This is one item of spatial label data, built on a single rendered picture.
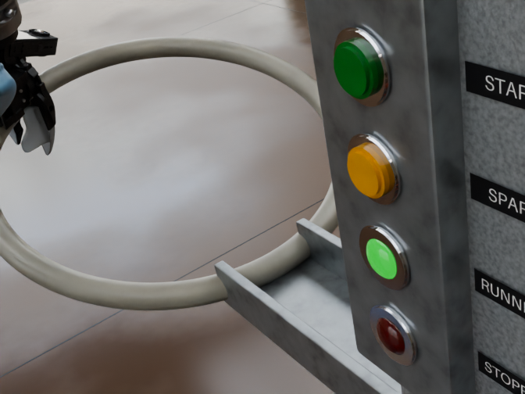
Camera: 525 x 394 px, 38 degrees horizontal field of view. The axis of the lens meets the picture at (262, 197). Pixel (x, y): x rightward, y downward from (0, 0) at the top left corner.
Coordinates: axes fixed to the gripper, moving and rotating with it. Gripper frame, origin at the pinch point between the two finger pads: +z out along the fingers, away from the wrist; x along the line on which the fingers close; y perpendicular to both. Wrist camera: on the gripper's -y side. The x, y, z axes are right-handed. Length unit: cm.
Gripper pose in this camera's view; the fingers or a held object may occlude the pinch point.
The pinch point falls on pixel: (34, 138)
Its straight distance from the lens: 115.7
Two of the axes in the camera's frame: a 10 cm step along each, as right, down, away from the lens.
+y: -4.3, 6.5, -6.2
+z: 0.2, 7.0, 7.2
